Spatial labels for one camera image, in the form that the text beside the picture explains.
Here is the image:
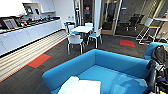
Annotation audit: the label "white square table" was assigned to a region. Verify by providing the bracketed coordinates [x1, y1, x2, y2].
[70, 25, 95, 44]

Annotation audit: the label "wooden door with red sign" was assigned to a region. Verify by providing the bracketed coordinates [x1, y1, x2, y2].
[79, 0, 97, 28]

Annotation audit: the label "white upper kitchen cabinets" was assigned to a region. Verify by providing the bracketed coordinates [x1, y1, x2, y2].
[0, 0, 57, 18]

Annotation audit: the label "white chair with blue seat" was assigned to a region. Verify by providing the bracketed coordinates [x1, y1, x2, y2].
[67, 24, 81, 36]
[87, 28, 104, 50]

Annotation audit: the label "wooden framed glass door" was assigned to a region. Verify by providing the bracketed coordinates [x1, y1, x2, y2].
[100, 0, 118, 36]

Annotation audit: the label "white tall stool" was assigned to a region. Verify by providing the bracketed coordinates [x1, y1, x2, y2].
[135, 18, 159, 45]

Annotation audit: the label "blue waste bin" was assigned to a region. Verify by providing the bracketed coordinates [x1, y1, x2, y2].
[64, 21, 76, 34]

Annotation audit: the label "large blue sofa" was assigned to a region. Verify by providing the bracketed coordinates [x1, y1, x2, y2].
[41, 48, 151, 94]

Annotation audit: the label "black cart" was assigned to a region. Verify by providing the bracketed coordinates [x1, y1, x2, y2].
[146, 59, 168, 94]

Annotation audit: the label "white kitchen cabinets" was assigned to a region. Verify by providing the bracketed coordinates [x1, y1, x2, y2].
[0, 0, 57, 18]
[0, 18, 64, 57]

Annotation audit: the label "black office chair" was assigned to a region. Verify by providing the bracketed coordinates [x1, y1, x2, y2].
[125, 14, 146, 33]

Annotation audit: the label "dark bag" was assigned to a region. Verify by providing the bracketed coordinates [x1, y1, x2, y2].
[150, 44, 168, 73]

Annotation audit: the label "white tall table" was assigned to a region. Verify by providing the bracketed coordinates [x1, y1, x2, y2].
[151, 16, 168, 38]

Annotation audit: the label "white T-shirt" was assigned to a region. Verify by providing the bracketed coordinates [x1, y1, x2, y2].
[57, 75, 102, 94]

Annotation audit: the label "small blue sofa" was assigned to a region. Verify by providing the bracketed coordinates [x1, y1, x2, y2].
[143, 41, 168, 62]

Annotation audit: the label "white lower kitchen cabinets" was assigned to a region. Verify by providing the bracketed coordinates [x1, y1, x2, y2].
[0, 18, 64, 57]

